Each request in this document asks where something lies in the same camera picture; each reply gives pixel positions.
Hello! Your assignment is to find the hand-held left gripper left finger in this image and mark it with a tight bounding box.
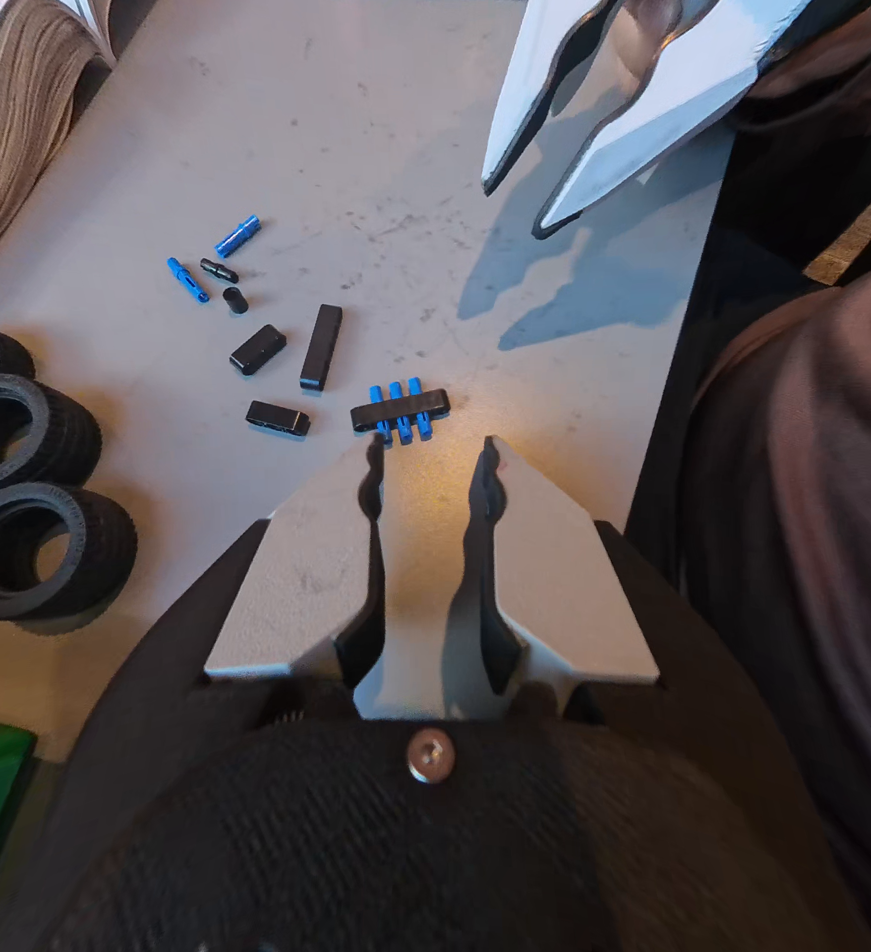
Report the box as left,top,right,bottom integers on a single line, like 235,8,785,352
202,433,388,689

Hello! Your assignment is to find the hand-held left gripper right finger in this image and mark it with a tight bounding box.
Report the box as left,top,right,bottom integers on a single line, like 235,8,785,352
478,436,662,718

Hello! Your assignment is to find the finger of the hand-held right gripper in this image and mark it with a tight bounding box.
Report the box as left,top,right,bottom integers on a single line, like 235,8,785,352
530,0,817,240
480,0,618,198

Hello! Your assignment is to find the small black toy brick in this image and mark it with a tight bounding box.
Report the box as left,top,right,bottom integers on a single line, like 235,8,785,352
245,400,311,437
229,324,288,376

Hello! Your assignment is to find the long black toy beam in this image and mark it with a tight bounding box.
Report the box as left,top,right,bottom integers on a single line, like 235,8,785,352
300,303,344,392
350,388,452,434

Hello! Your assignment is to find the grey desk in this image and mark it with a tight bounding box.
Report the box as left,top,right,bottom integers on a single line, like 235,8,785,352
0,0,737,763

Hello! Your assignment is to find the person's right hand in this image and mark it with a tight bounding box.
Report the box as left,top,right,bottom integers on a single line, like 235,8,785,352
751,0,871,105

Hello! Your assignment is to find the open instruction booklet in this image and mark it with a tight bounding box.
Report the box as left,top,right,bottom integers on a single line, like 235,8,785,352
0,0,157,298

